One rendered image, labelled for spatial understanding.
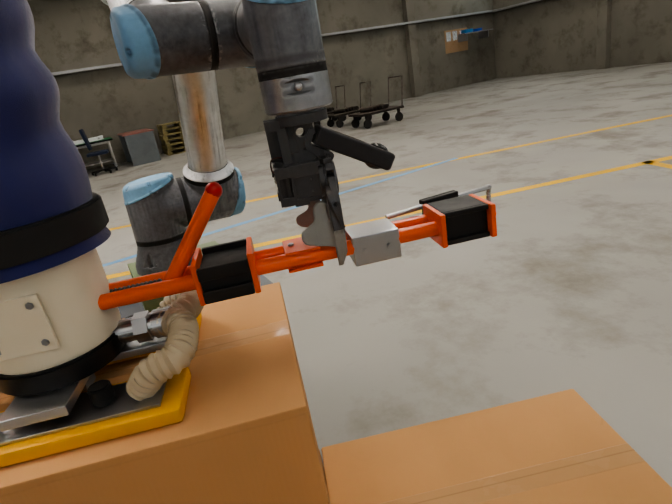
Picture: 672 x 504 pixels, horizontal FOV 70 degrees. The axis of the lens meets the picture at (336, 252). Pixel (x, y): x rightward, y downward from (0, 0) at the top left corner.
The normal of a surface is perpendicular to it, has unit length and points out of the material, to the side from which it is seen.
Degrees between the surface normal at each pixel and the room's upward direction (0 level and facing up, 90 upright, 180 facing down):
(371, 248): 90
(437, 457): 0
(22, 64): 69
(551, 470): 0
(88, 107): 90
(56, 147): 74
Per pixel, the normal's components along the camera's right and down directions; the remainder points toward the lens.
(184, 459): 0.19, 0.32
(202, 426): -0.17, -0.92
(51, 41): 0.48, 0.23
